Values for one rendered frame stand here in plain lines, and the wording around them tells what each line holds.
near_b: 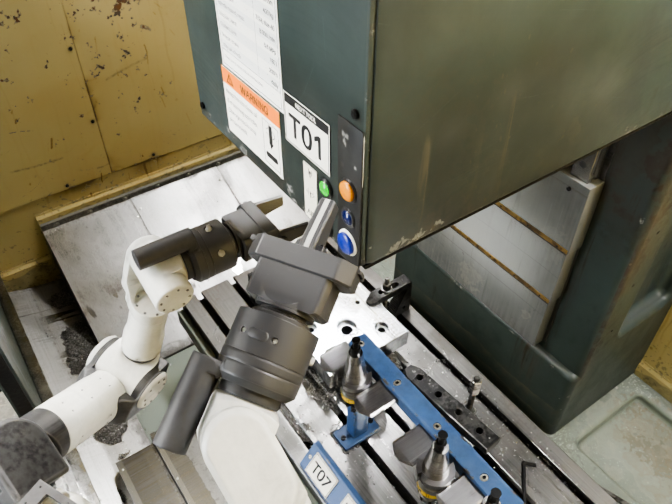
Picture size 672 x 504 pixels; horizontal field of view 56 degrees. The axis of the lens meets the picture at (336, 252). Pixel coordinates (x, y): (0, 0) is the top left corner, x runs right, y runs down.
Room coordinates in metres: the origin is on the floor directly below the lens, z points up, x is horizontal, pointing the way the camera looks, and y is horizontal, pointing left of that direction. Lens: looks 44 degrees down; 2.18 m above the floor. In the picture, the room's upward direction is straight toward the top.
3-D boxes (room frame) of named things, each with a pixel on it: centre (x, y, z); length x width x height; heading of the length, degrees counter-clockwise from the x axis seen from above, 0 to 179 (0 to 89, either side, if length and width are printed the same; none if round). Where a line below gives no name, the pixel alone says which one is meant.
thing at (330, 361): (0.72, 0.00, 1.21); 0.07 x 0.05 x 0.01; 125
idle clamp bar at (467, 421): (0.79, -0.25, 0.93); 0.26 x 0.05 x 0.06; 40
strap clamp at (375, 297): (1.10, -0.13, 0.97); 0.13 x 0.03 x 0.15; 125
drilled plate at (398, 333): (1.03, 0.00, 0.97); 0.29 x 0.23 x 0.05; 35
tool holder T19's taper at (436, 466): (0.50, -0.16, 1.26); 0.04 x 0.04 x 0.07
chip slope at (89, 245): (1.47, 0.37, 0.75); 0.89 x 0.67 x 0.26; 125
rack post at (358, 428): (0.75, -0.05, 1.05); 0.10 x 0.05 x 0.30; 125
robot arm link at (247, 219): (0.80, 0.17, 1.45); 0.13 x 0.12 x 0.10; 35
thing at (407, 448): (0.54, -0.13, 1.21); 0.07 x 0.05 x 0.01; 125
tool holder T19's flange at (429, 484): (0.50, -0.16, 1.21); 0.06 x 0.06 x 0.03
